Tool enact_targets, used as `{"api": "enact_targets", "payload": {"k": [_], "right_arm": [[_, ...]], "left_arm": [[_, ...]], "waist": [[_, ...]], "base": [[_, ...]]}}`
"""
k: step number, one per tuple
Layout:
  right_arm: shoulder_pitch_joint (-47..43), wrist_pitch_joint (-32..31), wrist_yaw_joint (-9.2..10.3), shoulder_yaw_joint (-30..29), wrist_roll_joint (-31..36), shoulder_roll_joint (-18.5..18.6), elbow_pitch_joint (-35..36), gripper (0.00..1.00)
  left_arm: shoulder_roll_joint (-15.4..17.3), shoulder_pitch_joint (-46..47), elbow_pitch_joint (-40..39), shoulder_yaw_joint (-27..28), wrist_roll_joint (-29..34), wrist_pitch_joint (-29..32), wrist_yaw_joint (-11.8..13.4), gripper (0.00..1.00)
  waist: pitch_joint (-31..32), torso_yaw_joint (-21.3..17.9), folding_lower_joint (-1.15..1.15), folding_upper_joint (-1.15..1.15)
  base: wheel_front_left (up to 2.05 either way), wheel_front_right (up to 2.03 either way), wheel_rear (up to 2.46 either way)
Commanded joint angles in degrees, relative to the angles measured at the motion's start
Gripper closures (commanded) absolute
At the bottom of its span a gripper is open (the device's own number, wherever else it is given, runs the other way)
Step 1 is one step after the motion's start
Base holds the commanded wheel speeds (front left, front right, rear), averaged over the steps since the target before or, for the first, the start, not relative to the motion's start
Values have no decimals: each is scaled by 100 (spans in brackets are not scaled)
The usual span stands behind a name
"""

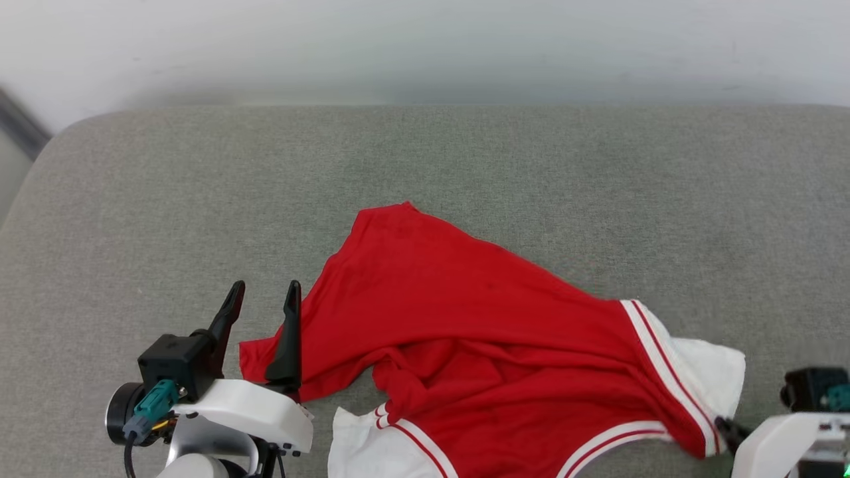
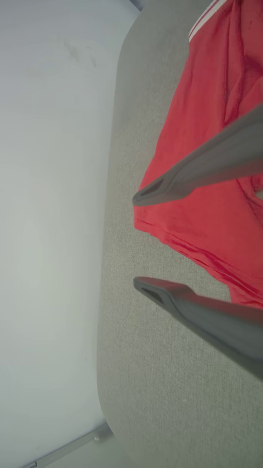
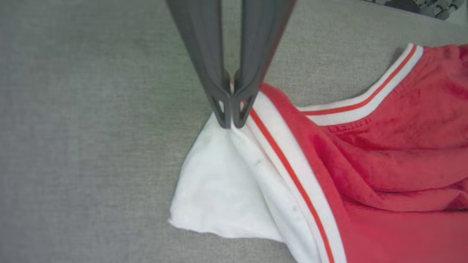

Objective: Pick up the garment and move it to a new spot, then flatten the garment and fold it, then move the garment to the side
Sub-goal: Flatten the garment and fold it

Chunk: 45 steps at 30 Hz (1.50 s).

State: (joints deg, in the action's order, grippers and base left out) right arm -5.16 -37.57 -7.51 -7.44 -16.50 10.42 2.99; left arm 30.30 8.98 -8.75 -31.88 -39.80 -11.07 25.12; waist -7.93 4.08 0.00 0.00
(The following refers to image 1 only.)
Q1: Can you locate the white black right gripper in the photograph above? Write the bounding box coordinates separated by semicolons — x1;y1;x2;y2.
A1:
713;411;850;478

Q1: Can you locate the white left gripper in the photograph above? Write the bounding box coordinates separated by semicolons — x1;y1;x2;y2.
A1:
175;279;315;459

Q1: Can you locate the red white-trimmed jersey garment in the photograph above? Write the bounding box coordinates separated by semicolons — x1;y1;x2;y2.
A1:
238;201;746;478

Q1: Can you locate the teal-plug left camera cable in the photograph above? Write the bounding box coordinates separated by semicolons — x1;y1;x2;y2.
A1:
122;378;185;478

